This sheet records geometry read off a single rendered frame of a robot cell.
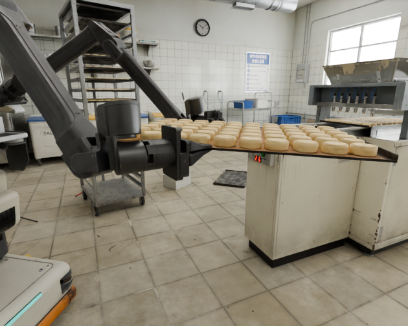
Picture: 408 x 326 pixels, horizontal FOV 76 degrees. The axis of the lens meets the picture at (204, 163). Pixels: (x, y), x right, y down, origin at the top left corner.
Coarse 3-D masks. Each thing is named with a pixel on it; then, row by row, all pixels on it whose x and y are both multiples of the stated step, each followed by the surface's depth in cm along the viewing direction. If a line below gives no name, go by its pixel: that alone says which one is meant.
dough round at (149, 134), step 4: (144, 132) 60; (148, 132) 61; (152, 132) 61; (156, 132) 61; (160, 132) 61; (144, 136) 59; (148, 136) 59; (152, 136) 59; (156, 136) 59; (160, 136) 60
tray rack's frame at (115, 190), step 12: (84, 0) 196; (96, 0) 201; (60, 12) 230; (60, 24) 241; (72, 96) 259; (96, 120) 279; (108, 180) 297; (120, 180) 297; (108, 192) 262; (120, 192) 262; (132, 192) 262
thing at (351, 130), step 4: (340, 128) 167; (344, 128) 167; (348, 128) 167; (352, 128) 168; (356, 128) 169; (360, 128) 171; (364, 128) 172; (368, 128) 174; (348, 132) 167; (352, 132) 169; (356, 132) 170; (360, 132) 172; (364, 132) 173; (368, 132) 175
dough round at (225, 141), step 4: (216, 136) 57; (220, 136) 57; (224, 136) 58; (228, 136) 58; (232, 136) 58; (216, 140) 57; (220, 140) 56; (224, 140) 56; (228, 140) 56; (232, 140) 56; (216, 144) 57; (220, 144) 56; (224, 144) 56; (228, 144) 56; (232, 144) 57
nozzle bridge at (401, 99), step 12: (336, 84) 188; (348, 84) 180; (360, 84) 172; (372, 84) 165; (384, 84) 158; (396, 84) 152; (312, 96) 210; (324, 96) 209; (336, 96) 199; (360, 96) 182; (372, 96) 174; (384, 96) 167; (396, 96) 153; (324, 108) 218; (372, 108) 170; (384, 108) 163; (396, 108) 153
